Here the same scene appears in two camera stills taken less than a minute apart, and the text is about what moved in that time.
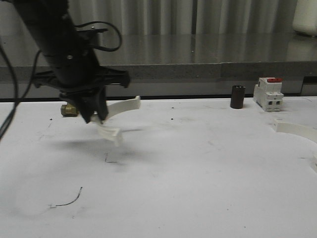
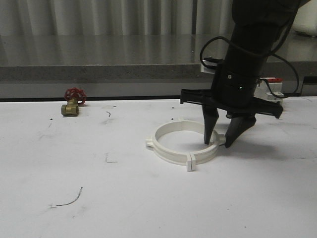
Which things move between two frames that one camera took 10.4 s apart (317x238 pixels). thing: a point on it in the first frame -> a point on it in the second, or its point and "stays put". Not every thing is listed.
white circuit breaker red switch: x=268 y=94 stays put
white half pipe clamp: x=116 y=106 -> x=170 y=155
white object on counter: x=305 y=17 stays put
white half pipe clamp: x=306 y=131 -> x=205 y=155
